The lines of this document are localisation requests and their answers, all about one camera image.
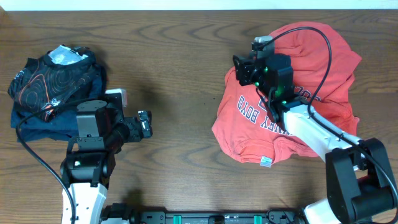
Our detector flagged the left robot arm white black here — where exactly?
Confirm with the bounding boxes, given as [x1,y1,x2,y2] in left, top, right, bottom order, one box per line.
[60,100,152,224]

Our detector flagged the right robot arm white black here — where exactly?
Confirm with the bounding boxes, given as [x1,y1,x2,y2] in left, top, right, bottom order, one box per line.
[233,54,397,223]

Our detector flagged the navy blue folded shirt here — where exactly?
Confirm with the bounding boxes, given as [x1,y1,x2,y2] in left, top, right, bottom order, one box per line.
[19,65,106,142]

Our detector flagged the red printed t-shirt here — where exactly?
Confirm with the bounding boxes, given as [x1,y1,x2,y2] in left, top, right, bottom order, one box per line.
[211,22,361,167]

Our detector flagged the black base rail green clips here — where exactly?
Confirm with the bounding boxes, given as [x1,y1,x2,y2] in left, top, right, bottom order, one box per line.
[99,203,307,224]

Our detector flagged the black orange patterned folded shirt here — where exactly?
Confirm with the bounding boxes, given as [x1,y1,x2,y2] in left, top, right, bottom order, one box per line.
[7,45,106,122]

